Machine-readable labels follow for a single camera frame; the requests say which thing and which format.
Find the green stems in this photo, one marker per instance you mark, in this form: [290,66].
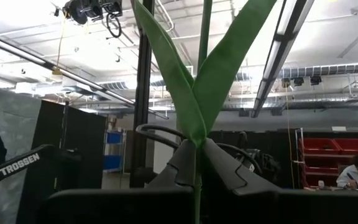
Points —
[210,93]

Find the long ceiling light fixture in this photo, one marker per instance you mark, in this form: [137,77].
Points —
[273,62]
[11,48]

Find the black metal rig frame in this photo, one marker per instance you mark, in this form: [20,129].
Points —
[143,93]

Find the black partition panel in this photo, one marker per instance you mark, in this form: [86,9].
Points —
[82,140]

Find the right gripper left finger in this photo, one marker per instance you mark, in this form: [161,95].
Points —
[120,207]

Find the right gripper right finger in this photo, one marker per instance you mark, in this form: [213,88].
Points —
[291,207]

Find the grey curtain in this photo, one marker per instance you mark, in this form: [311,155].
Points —
[14,124]

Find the white metal bin rack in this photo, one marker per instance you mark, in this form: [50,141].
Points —
[297,146]

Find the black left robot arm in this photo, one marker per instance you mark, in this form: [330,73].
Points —
[51,156]

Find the metal shelf rack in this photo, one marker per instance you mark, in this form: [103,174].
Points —
[124,149]

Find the blue storage bin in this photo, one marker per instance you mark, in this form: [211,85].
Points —
[114,137]
[112,162]

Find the silver ventilation duct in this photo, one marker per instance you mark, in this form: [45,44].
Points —
[322,70]

